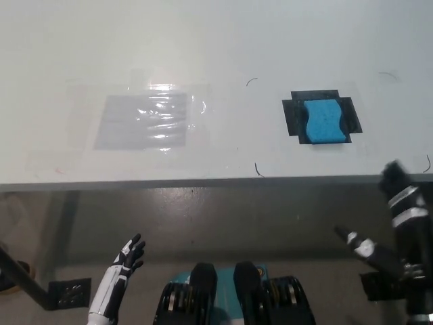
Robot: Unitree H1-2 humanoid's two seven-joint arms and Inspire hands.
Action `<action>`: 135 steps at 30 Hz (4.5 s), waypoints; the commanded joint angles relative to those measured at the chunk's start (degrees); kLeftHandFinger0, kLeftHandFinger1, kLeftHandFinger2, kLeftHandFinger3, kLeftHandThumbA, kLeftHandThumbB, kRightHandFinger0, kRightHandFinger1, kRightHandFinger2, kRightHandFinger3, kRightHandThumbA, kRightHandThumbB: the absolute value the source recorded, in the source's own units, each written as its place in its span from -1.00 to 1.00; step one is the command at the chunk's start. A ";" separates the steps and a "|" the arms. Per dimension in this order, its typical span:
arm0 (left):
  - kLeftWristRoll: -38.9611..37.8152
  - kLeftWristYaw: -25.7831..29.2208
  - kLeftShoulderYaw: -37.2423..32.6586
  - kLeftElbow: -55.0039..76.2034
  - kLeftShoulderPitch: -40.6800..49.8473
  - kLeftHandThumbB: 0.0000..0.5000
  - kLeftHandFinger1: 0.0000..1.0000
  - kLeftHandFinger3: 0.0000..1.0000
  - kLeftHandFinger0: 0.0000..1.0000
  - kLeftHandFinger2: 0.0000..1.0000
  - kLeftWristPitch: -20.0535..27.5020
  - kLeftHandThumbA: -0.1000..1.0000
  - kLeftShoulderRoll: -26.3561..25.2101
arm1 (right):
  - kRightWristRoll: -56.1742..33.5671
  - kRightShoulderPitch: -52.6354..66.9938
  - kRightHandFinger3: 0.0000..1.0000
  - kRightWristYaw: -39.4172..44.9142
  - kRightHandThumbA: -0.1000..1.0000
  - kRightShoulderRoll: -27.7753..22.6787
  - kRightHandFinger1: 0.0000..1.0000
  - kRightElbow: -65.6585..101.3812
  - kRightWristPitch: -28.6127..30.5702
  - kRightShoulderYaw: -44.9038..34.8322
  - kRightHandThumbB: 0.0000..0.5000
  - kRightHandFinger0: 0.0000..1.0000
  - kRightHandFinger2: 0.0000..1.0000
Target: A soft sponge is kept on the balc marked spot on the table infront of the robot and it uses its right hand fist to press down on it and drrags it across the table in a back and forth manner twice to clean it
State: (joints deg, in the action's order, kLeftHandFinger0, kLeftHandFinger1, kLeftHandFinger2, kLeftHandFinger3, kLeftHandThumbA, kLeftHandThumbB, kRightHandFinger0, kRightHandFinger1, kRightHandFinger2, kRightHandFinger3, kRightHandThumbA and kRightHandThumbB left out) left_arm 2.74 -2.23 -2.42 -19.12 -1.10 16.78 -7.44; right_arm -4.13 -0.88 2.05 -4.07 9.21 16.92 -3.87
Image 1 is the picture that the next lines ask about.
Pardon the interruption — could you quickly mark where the clear plastic film sheet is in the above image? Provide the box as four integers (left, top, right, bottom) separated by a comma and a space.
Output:
64, 69, 218, 160

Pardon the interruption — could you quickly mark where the grey tape patch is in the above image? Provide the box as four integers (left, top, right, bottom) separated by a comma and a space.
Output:
93, 93, 188, 151

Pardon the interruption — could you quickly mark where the black tape marked spot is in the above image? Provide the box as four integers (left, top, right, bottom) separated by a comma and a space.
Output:
281, 89, 363, 147

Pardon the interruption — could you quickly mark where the black metal stand bar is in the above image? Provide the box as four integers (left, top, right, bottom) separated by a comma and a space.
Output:
0, 244, 57, 311

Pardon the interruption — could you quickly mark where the blue soft sponge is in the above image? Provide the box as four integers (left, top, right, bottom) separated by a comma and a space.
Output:
303, 99, 350, 145

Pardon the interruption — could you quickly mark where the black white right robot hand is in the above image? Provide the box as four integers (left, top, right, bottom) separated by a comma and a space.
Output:
334, 160, 433, 282

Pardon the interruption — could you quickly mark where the round dark stand foot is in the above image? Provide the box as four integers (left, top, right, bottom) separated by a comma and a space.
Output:
0, 259, 37, 294

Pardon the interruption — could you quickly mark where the black teal robot body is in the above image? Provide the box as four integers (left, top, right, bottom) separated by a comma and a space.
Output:
152, 261, 317, 325

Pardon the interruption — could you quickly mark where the grey table leg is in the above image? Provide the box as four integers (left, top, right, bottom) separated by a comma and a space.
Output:
49, 190, 81, 272

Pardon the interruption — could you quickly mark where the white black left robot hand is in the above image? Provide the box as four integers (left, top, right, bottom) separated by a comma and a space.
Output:
88, 233, 147, 320

